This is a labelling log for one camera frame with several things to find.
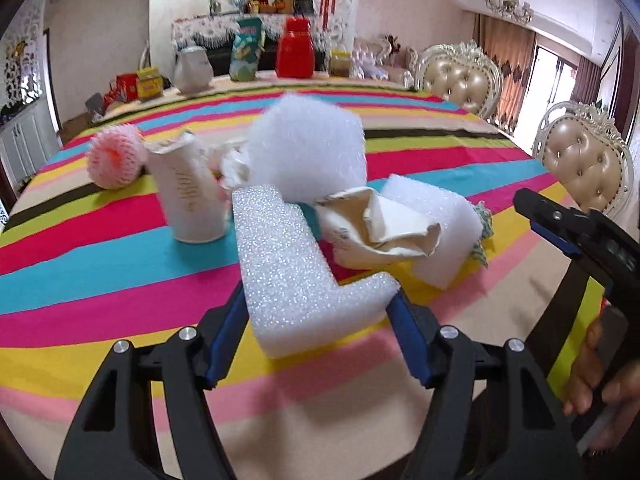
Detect green white foam net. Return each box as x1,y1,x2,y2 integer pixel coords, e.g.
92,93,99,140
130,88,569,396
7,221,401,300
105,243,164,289
470,200,494,268

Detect beige tufted chair far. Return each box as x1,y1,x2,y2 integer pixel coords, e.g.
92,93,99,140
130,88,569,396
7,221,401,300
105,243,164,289
414,40,503,122

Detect red gift bags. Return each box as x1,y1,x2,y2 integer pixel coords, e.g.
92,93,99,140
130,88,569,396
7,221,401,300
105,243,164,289
103,73,138,110

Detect striped colourful tablecloth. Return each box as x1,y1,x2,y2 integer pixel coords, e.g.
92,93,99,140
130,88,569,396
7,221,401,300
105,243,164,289
1,76,602,479

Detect person right hand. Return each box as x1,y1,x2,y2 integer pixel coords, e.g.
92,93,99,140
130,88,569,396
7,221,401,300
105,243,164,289
563,309,639,454

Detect small yellow lid jar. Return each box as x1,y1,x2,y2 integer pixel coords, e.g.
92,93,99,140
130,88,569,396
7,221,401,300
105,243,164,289
328,50,352,78

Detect red thermos jug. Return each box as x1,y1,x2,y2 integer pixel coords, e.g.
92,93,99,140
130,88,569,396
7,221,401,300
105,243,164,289
276,15,314,79

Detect green snack bag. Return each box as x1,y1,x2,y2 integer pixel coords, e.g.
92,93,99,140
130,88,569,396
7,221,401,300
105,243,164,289
229,18,264,82

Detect white plastic wrap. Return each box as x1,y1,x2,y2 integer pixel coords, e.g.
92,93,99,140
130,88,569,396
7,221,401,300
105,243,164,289
207,138,250,193

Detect pink foam net ball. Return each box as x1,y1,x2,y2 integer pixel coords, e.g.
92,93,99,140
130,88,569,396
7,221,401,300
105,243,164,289
86,124,146,190

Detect white foam block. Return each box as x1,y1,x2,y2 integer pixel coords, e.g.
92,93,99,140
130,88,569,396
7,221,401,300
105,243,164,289
244,92,367,205
381,174,482,289

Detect beige tufted chair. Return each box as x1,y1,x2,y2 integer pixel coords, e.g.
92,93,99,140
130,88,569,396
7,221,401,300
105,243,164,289
533,101,634,219
414,40,503,122

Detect brown curtain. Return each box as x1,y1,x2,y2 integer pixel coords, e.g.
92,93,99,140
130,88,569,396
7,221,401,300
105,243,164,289
474,13,536,133

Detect white low cabinet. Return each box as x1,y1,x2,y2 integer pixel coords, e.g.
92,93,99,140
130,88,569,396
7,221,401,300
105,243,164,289
1,98,62,193

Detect white paper carton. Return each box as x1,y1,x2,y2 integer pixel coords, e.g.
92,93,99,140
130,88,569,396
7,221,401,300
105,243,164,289
145,130,229,244

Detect yellow lidded jar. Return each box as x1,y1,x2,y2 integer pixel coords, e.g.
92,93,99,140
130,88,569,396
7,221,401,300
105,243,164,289
137,66,164,101

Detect chandelier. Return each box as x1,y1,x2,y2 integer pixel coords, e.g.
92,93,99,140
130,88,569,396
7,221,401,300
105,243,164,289
484,0,534,26

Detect cream paper bag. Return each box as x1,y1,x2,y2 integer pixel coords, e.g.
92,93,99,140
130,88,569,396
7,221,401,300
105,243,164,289
314,186,435,270

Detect beige tufted chair near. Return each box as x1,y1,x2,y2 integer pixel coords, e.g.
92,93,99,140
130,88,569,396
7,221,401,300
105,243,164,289
533,101,634,219

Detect white L-shaped foam piece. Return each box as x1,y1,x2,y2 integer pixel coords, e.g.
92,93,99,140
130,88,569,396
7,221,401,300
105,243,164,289
232,185,400,359

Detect piano with lace cover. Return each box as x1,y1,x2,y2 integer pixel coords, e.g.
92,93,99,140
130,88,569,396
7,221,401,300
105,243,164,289
170,8,321,77

